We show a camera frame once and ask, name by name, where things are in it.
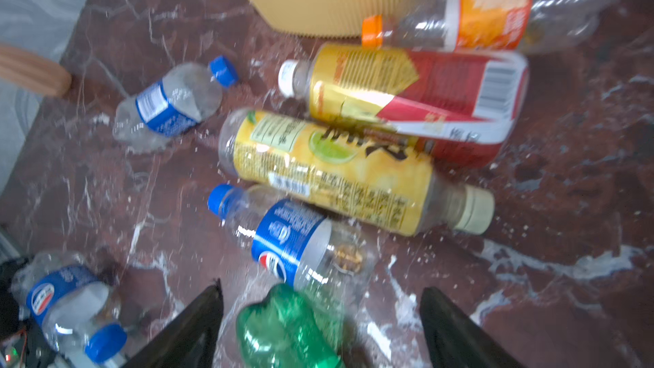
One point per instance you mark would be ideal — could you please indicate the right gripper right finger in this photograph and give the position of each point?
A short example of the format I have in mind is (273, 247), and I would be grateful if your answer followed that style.
(453, 340)

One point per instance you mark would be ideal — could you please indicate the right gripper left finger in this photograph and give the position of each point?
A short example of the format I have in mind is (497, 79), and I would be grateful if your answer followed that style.
(190, 339)

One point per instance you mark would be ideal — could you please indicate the green plastic bottle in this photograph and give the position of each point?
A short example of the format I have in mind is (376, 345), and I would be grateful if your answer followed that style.
(287, 329)

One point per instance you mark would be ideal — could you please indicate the blue label crushed bottle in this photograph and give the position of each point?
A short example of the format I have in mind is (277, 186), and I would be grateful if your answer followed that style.
(72, 306)

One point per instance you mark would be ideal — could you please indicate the Pepsi bottle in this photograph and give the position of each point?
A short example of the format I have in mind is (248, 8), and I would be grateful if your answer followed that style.
(300, 245)

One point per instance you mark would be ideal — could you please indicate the yellow label tea bottle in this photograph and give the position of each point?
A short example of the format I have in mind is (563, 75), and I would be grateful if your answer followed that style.
(387, 185)

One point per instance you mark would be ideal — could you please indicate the red yellow label bottle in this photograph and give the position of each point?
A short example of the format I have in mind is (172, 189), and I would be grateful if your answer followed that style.
(459, 107)

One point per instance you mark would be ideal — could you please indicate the clear bottle blue cap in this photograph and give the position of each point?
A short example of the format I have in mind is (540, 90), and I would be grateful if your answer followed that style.
(185, 97)

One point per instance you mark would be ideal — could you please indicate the small terracotta vase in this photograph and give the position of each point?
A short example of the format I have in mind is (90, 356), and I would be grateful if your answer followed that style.
(35, 73)

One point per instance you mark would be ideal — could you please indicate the orange label clear bottle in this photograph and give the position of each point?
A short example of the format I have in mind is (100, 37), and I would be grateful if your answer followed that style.
(528, 26)

